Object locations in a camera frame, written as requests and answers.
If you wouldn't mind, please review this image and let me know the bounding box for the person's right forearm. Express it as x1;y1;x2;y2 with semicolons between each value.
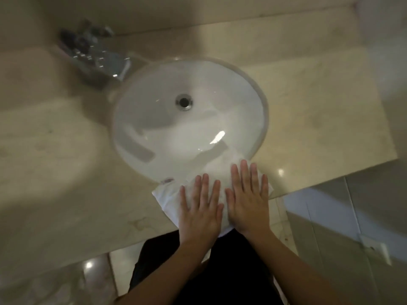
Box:
245;227;339;305

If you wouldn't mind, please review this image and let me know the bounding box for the white towel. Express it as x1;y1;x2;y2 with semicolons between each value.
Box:
151;155;275;236

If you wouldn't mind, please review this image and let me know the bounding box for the person's left hand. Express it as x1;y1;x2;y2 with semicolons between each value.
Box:
178;173;225;245

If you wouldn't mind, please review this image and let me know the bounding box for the person's black clothing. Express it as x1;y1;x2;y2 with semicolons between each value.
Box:
128;228;284;305

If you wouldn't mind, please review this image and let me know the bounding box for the person's right hand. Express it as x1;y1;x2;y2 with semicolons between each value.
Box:
225;159;271;242

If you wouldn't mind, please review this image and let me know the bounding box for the person's left forearm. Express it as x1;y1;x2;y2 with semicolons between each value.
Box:
116;238;223;305

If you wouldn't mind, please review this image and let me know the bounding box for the chrome faucet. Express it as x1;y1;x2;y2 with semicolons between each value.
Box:
57;19;133;83

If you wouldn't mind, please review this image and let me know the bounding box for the white wall socket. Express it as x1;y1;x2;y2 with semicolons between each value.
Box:
359;233;392;266

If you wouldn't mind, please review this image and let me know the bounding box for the white ceramic sink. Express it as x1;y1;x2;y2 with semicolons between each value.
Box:
109;57;270;185

